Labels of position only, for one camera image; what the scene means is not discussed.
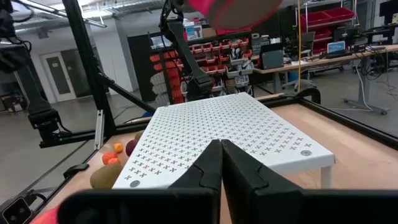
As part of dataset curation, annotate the open laptop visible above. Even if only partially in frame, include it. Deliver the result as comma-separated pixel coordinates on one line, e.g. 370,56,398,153
326,40,347,58

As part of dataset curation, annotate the orange toy tangerine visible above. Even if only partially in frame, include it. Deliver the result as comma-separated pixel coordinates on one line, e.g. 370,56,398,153
101,151,119,165

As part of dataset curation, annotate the white perforated shelf riser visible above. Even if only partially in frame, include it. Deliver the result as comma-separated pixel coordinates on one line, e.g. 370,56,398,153
112,91,336,190

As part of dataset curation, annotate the black table-level camera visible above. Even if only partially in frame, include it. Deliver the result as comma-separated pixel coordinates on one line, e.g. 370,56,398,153
0,196,34,224

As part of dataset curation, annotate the grey office chair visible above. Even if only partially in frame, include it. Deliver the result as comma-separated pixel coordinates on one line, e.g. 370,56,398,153
281,30,317,93

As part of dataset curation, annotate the rack with red bins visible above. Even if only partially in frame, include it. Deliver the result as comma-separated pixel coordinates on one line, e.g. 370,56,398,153
300,6,356,56

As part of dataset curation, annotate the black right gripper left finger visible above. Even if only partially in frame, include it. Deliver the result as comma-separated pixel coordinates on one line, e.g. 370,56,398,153
169,139,223,191

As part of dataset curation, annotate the black cabinet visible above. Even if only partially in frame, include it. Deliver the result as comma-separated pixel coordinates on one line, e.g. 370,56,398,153
127,32,175,103

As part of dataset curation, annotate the long wooden desk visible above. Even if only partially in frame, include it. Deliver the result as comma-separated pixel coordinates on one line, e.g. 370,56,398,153
253,44,398,116

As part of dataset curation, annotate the silver aluminium bracket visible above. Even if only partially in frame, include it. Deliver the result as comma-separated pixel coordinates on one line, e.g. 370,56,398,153
94,109,106,151

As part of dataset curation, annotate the shelving with red bins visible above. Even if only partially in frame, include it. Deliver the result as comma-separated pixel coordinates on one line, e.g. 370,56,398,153
149,29,259,105

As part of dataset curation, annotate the dark purple toy plum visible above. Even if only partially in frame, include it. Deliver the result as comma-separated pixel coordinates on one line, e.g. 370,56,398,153
125,139,140,157

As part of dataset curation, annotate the black desk monitor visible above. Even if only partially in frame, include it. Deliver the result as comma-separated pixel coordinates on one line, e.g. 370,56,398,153
259,43,285,70

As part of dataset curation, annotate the red toy apple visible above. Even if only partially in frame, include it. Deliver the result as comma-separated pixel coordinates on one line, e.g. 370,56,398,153
29,205,60,224

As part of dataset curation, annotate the white door with window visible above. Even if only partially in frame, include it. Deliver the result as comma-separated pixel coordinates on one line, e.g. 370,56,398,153
39,52,78,103

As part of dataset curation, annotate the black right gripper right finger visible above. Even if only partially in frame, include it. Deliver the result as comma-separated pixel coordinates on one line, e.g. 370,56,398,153
221,139,305,224

